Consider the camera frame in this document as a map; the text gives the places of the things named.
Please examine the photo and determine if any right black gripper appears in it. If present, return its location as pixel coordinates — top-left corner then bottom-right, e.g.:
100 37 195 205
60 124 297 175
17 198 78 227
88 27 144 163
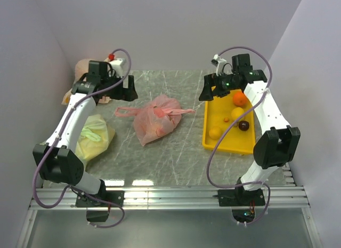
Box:
198 71 240 101

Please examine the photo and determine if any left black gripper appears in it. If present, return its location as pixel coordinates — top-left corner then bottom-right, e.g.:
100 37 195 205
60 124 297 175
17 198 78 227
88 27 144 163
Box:
102 72 137 101

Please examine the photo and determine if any fake orange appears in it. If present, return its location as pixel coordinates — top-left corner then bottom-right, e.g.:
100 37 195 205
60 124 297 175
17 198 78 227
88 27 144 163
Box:
232 91 248 107

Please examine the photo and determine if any pink plastic bag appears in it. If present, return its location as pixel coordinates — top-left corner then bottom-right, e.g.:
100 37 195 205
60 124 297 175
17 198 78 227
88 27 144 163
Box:
115 94 195 146

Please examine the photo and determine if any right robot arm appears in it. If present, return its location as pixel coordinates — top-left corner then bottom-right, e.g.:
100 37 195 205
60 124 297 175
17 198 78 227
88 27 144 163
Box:
199 54 301 206

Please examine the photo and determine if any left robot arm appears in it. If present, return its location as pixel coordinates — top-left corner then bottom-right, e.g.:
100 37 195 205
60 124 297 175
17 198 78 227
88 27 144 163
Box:
32 58 138 209

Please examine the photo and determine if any fake yellow lemon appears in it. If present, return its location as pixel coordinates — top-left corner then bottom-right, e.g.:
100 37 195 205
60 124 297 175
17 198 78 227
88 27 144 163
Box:
231 107 245 123

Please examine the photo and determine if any fake yellow apricot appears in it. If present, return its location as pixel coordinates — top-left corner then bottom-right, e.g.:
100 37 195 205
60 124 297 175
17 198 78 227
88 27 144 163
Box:
208 126 223 140

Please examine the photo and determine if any orange tied plastic bag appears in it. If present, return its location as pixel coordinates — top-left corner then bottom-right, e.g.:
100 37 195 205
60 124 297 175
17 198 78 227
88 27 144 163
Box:
61 59 111 105

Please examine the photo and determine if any yellow-green tied plastic bag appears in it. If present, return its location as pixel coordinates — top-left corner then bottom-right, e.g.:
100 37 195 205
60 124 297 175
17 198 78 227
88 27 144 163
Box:
75 114 116 165

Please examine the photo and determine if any dark fake plum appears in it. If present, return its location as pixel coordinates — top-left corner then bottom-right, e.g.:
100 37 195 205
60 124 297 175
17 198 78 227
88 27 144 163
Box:
238 121 250 131

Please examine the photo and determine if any yellow plastic tray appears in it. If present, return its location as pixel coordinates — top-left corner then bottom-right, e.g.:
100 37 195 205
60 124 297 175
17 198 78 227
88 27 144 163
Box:
202 90 256 155

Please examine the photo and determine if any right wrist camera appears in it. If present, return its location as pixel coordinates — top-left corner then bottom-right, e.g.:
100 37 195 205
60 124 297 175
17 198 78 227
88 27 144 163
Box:
211 54 227 76

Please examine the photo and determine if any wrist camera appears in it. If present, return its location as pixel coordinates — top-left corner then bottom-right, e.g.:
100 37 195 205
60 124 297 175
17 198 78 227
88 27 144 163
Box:
211 54 227 76
107 53 126 76

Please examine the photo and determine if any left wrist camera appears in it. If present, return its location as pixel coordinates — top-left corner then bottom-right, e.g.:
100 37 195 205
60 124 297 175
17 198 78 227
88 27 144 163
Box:
107 53 126 76

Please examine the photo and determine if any aluminium mounting rail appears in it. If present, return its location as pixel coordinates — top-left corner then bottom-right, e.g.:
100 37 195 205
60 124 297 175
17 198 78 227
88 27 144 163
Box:
37 186 310 211

